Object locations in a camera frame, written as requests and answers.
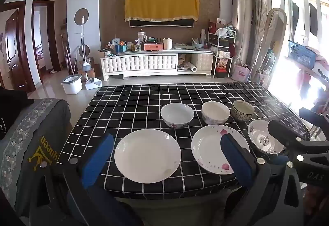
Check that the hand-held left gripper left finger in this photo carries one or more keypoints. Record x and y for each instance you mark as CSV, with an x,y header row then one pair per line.
x,y
99,159

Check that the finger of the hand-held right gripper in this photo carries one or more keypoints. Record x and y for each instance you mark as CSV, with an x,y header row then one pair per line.
x,y
314,118
287,136

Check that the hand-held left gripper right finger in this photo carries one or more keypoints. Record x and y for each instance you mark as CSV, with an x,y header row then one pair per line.
x,y
237,161

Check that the shallow bowl with flower print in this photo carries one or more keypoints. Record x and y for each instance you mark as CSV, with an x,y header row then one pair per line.
x,y
259,138

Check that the pink speckled white plate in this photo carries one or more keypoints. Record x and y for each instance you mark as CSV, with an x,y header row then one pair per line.
x,y
208,149

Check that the plain white plate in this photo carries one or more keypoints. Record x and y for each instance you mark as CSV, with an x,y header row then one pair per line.
x,y
146,156

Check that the small patterned dark-rimmed bowl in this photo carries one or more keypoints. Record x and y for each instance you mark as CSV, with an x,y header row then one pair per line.
x,y
243,114

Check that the cream bowl with floral base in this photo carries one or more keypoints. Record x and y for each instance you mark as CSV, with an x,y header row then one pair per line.
x,y
215,110

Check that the white bowl with red mark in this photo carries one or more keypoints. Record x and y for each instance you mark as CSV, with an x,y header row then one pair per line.
x,y
177,113

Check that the blue plastic basket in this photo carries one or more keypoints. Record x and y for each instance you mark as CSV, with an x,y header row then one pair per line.
x,y
302,55

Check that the black checkered tablecloth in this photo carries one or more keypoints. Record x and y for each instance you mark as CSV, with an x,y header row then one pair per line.
x,y
144,102

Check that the white dustpan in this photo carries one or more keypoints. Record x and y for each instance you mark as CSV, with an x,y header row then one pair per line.
x,y
92,85

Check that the white mop bucket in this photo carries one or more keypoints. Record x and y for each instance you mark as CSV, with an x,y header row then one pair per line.
x,y
72,86

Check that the pink shopping bag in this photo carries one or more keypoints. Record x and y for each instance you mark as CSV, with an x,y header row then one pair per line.
x,y
241,73

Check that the cardboard box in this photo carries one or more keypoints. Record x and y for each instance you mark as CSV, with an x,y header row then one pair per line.
x,y
95,68

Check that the leaning ironing board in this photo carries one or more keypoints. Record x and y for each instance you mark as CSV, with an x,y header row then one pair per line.
x,y
281,25

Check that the dark hanging garment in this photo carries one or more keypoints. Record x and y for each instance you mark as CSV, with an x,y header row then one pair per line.
x,y
313,19

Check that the white tufted television cabinet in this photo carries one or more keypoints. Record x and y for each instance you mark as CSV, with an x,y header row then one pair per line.
x,y
138,62

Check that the white paper roll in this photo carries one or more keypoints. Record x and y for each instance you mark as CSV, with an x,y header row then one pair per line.
x,y
190,68

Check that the white metal storage rack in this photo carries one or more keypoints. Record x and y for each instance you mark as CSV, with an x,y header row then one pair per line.
x,y
218,46

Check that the standing air conditioner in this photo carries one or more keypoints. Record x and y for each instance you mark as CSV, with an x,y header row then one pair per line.
x,y
241,23

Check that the patterned beige curtain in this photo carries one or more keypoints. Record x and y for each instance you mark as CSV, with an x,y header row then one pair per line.
x,y
258,10

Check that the white spin mop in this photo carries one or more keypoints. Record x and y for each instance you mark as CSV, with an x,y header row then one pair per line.
x,y
83,35

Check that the pink tissue box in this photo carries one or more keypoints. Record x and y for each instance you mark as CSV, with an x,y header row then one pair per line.
x,y
153,46

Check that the clear cup with straw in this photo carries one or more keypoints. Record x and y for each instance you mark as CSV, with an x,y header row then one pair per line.
x,y
141,35

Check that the dark wooden door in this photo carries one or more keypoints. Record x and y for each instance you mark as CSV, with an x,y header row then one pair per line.
x,y
11,46

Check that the yellow fringed cloth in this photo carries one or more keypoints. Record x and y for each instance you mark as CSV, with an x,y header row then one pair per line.
x,y
162,5

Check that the round brown wall disc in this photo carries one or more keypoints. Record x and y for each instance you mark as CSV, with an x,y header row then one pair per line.
x,y
87,49
78,16

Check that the black wall television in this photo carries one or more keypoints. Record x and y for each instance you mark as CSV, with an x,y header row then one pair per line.
x,y
159,23

